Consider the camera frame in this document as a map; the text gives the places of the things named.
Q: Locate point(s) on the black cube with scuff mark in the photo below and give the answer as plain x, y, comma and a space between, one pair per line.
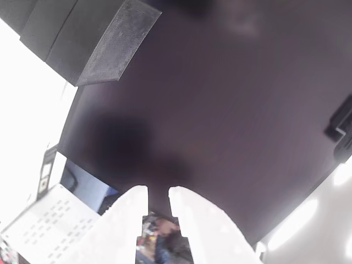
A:
13, 11

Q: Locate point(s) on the person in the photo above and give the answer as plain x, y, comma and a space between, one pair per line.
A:
167, 242

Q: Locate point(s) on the monitor screen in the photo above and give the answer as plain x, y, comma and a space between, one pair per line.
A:
88, 184

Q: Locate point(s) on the white perforated panel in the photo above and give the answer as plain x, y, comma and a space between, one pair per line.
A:
49, 220

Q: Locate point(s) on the black white striped bar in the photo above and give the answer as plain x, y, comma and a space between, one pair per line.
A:
45, 176

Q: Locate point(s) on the large black panel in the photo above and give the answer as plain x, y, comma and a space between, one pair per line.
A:
220, 96

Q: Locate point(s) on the black bracket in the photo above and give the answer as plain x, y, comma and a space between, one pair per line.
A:
343, 123

